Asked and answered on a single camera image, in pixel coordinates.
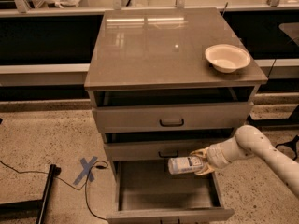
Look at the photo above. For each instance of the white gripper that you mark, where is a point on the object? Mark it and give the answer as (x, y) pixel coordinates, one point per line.
(215, 158)

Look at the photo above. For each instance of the clear plastic bottle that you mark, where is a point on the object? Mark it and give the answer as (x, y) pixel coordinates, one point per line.
(185, 165)

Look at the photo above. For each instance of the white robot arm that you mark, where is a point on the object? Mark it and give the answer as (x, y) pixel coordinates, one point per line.
(246, 142)

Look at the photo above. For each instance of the top drawer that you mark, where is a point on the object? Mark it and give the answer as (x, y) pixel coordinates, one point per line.
(154, 118)

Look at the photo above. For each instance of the drawer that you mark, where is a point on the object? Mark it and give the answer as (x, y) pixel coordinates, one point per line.
(146, 193)
(154, 118)
(155, 150)

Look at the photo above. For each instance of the bottom drawer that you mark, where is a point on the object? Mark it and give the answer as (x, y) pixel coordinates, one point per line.
(146, 193)

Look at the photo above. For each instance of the grey drawer cabinet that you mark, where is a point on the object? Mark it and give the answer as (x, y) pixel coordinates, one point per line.
(157, 57)

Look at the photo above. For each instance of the middle drawer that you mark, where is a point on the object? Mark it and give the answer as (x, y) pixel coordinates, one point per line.
(155, 150)

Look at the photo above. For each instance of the black tripod foot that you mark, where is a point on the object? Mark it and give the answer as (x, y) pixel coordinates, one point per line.
(289, 148)

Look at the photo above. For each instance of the black stand leg right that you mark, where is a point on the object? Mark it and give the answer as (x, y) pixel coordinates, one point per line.
(273, 123)

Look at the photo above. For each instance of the white bowl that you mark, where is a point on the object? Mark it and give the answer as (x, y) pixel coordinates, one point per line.
(227, 58)

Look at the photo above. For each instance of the blue tape cross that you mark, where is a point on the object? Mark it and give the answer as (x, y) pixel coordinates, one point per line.
(86, 170)

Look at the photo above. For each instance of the black stand left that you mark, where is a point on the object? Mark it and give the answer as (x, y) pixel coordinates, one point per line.
(31, 208)

